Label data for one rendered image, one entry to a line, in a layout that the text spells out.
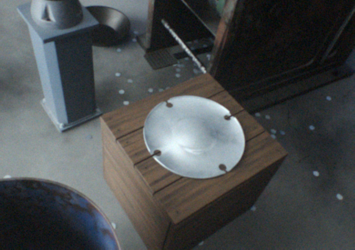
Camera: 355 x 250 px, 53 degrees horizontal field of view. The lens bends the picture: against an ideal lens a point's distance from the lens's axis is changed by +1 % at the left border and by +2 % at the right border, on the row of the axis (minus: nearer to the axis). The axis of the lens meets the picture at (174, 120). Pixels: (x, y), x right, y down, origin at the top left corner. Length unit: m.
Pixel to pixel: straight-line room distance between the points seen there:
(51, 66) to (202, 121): 0.53
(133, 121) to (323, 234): 0.79
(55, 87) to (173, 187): 0.60
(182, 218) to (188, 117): 0.31
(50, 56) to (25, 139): 0.39
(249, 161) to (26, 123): 0.88
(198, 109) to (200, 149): 0.15
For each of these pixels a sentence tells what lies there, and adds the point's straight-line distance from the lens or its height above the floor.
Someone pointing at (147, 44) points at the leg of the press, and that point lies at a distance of 1.77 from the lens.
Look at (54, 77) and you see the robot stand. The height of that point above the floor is 0.27.
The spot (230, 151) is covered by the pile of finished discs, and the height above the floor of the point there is 0.35.
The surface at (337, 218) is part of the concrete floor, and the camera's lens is 1.46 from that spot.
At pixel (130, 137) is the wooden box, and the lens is 0.97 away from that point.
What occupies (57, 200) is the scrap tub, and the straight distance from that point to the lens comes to 0.82.
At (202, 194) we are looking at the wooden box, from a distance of 0.91.
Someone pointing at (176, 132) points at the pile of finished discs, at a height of 0.36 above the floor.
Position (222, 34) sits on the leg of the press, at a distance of 1.21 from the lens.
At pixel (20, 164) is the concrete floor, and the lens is 1.38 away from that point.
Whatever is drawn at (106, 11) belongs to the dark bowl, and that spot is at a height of 0.05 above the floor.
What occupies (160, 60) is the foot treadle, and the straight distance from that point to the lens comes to 1.49.
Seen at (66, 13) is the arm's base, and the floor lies 0.50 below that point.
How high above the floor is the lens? 1.13
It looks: 50 degrees down
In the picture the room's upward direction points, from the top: 12 degrees clockwise
